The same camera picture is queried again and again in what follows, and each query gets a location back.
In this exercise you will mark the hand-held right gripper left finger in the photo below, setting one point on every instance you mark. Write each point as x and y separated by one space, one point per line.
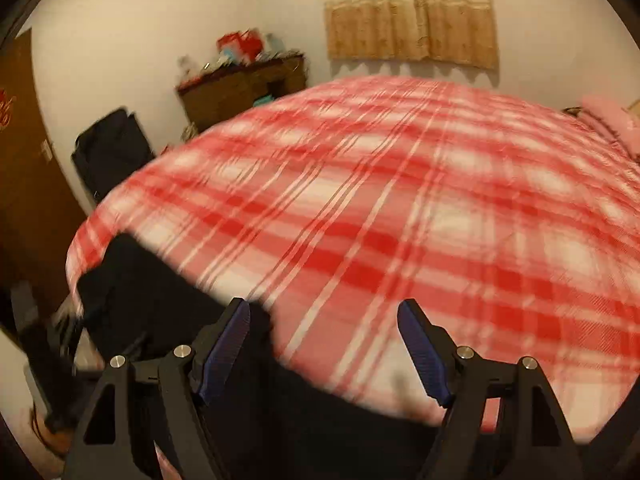
225 355

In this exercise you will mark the teal box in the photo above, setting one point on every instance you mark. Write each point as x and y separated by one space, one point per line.
265 100

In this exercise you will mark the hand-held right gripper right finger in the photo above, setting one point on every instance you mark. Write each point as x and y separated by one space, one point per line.
425 355

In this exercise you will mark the beige patterned window curtain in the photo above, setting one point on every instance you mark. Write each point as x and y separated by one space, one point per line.
410 25

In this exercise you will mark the red door decoration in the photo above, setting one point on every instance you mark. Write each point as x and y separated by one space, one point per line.
5 110

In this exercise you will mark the red gift bag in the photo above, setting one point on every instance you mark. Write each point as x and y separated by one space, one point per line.
228 47
250 44

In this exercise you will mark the pink folded blanket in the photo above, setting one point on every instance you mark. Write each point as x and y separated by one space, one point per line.
612 120

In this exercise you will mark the black suitcase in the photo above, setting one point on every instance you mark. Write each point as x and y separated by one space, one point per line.
112 155

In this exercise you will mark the brown wooden desk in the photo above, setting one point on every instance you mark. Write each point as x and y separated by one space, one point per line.
225 95

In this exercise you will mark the red plaid bed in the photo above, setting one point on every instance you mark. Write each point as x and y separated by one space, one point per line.
375 200

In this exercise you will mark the brown wooden door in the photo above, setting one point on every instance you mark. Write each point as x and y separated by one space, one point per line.
30 200

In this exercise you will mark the black pants with rhinestones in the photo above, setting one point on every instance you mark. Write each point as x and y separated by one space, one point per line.
300 435

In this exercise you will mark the floral bag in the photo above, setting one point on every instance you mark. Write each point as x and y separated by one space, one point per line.
190 131

